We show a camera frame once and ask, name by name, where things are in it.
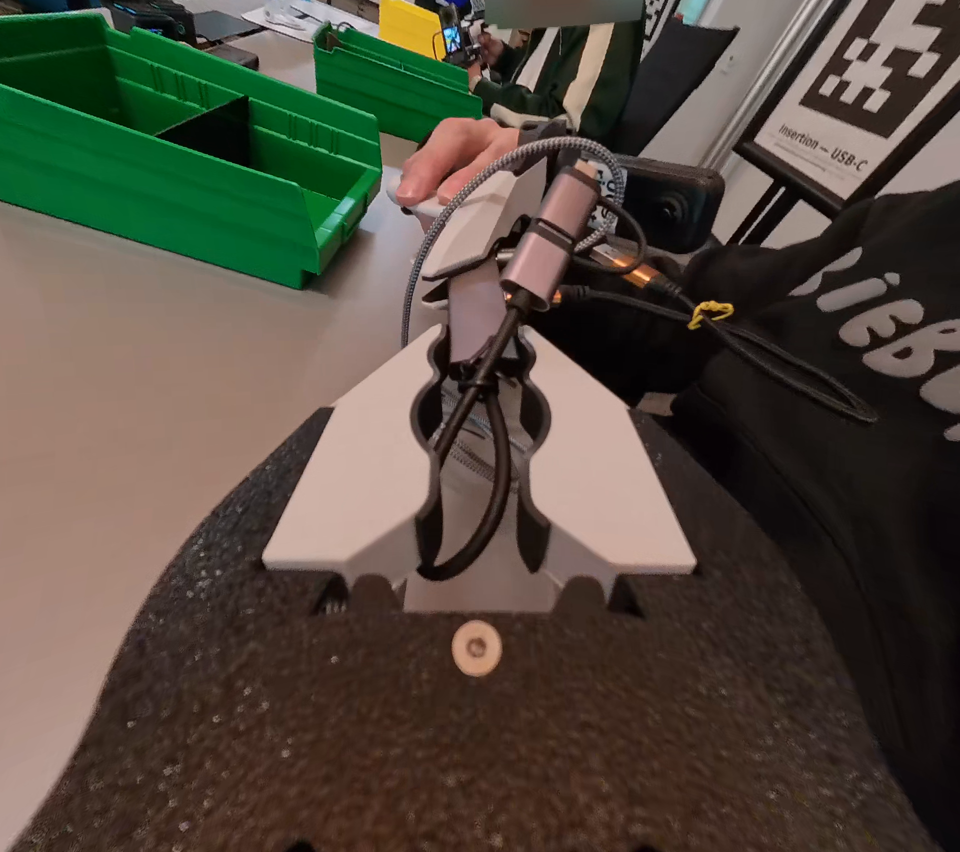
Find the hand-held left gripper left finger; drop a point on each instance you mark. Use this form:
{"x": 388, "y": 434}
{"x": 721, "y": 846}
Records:
{"x": 345, "y": 492}

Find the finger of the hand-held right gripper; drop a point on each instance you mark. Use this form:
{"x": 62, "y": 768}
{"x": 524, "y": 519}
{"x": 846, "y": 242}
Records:
{"x": 436, "y": 289}
{"x": 487, "y": 214}

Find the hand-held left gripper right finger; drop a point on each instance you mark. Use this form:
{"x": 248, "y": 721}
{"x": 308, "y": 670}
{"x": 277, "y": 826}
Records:
{"x": 607, "y": 492}

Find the grey USB hub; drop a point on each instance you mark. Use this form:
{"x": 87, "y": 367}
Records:
{"x": 551, "y": 229}

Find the green plastic bin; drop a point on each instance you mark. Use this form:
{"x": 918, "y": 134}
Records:
{"x": 75, "y": 131}
{"x": 390, "y": 86}

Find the person's right forearm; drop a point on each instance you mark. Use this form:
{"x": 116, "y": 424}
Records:
{"x": 615, "y": 349}

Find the grey desk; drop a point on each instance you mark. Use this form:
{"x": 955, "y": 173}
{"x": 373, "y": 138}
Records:
{"x": 150, "y": 417}

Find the person's right hand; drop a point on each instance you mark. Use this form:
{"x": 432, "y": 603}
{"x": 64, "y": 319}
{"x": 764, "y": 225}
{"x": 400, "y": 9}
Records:
{"x": 457, "y": 146}

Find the yellow twist tie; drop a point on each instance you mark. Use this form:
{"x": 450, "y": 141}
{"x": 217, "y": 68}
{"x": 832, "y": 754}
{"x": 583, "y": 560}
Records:
{"x": 697, "y": 319}

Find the small black handheld device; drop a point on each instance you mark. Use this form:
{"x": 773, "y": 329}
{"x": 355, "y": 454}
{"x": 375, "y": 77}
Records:
{"x": 454, "y": 30}

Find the small marker sign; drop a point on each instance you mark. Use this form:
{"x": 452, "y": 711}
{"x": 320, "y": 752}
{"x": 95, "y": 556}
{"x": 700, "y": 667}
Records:
{"x": 664, "y": 4}

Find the yellow plastic bin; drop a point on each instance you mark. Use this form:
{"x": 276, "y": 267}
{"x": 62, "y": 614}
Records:
{"x": 409, "y": 26}

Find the black framed marker sign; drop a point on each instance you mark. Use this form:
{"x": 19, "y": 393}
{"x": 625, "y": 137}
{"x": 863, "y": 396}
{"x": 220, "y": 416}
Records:
{"x": 885, "y": 41}

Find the black bin divider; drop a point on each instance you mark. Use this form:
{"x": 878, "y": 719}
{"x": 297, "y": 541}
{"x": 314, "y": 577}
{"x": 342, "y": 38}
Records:
{"x": 210, "y": 131}

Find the white paper sheets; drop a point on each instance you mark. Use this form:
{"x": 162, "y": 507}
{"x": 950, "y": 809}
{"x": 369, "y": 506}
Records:
{"x": 300, "y": 11}

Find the black flat pad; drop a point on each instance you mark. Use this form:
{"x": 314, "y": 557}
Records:
{"x": 221, "y": 26}

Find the black charger device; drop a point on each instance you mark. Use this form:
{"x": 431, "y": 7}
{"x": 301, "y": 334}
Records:
{"x": 154, "y": 20}

